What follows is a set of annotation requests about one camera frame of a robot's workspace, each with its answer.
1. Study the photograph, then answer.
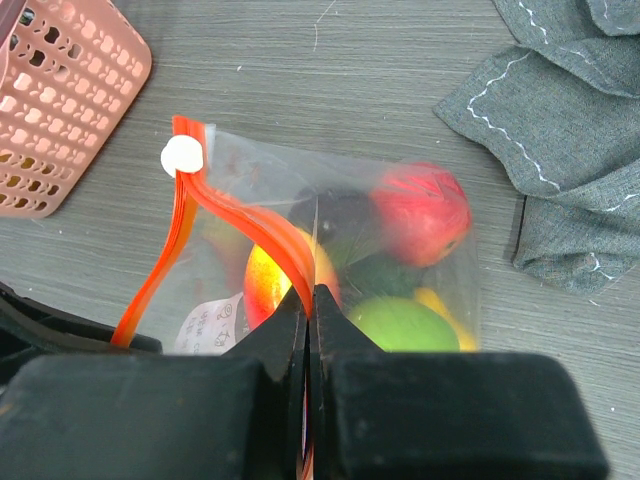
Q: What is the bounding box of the pink plastic basket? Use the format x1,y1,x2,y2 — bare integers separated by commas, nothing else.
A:
1,1,152,219

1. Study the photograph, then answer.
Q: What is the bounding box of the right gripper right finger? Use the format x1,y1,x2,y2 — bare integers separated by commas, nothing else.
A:
309,285,610,479

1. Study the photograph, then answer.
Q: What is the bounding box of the green apple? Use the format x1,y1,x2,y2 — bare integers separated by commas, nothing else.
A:
347,296,460,352

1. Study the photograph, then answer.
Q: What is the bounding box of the red apple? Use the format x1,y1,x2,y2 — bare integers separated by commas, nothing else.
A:
369,162,472,267

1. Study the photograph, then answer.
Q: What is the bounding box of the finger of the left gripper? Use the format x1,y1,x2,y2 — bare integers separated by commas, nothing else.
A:
1,284,163,385

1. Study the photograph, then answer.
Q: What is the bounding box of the dark purple mangosteen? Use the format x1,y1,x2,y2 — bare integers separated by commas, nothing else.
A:
287,187,383,269

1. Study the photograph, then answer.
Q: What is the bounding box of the clear zip top bag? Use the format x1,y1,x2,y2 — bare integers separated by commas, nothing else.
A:
112,116,480,353

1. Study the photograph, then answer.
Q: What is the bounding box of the yellow pear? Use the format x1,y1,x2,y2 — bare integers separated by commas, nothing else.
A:
414,287,479,352

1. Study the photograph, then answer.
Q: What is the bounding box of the dark green avocado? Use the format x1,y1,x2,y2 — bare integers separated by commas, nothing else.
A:
340,253,423,303

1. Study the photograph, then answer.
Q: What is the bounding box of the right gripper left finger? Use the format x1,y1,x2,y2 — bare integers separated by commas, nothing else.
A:
1,293,306,479

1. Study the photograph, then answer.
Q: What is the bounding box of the grey cloth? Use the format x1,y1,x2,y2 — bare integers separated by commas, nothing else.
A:
435,1,639,295

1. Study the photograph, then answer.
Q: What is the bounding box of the red yellow mango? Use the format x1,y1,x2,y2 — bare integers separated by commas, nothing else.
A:
243,228,342,330

